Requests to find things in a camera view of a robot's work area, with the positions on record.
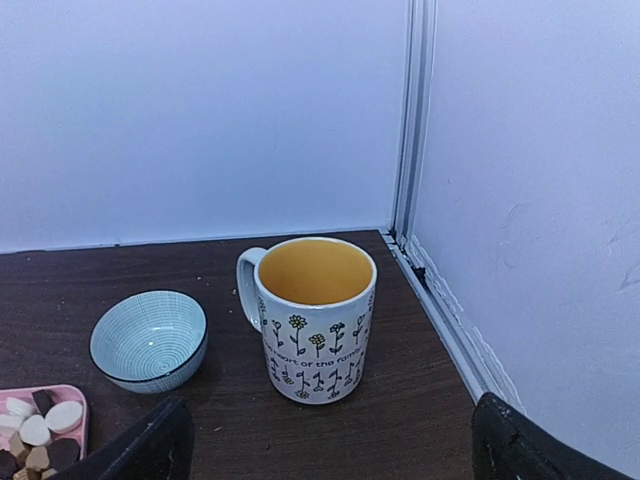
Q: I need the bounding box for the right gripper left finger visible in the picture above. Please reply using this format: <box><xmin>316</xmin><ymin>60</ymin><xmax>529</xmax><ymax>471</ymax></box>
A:
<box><xmin>54</xmin><ymin>396</ymin><xmax>195</xmax><ymax>480</ymax></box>

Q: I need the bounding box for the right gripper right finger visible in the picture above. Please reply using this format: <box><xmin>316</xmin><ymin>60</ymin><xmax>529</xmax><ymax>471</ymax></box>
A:
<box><xmin>471</xmin><ymin>392</ymin><xmax>627</xmax><ymax>479</ymax></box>

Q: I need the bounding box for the light blue bowl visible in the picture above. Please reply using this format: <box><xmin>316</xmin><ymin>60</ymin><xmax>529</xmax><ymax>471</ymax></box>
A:
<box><xmin>89</xmin><ymin>290</ymin><xmax>209</xmax><ymax>394</ymax></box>

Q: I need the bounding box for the pink tray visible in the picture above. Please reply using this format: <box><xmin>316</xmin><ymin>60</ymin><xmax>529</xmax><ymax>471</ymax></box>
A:
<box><xmin>1</xmin><ymin>384</ymin><xmax>89</xmax><ymax>460</ymax></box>

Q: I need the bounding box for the white mug yellow inside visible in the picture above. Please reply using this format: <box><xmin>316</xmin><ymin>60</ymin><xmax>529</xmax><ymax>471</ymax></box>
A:
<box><xmin>236</xmin><ymin>237</ymin><xmax>377</xmax><ymax>405</ymax></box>

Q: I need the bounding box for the right aluminium frame post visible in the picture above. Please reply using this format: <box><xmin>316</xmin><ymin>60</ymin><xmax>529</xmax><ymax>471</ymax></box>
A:
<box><xmin>389</xmin><ymin>0</ymin><xmax>438</xmax><ymax>251</ymax></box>

